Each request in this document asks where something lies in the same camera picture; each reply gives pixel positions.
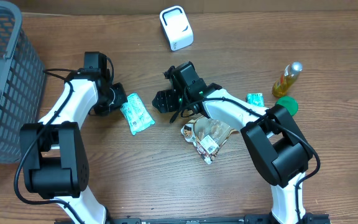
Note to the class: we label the small teal tissue pack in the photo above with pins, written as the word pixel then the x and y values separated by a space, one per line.
pixel 256 99

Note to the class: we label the white barcode scanner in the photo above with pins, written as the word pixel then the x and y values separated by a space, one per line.
pixel 176 27

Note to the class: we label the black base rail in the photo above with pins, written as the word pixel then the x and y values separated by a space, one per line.
pixel 309 218

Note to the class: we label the brown white snack pouch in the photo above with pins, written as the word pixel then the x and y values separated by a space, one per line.
pixel 207 135

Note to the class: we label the green lid jar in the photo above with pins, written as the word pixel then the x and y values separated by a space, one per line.
pixel 289 103

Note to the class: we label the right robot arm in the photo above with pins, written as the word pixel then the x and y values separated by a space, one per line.
pixel 277 147

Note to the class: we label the large teal wipes pack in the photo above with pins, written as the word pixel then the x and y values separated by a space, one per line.
pixel 136 114

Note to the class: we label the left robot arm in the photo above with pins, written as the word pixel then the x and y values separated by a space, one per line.
pixel 54 168

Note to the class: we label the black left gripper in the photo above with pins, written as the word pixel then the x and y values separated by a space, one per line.
pixel 121 97

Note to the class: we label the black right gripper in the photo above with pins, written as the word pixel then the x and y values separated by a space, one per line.
pixel 170 101

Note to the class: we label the yellow liquid bottle grey cap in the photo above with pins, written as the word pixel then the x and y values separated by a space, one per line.
pixel 287 79

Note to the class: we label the grey plastic shopping basket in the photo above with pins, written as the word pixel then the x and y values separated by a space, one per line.
pixel 22 82

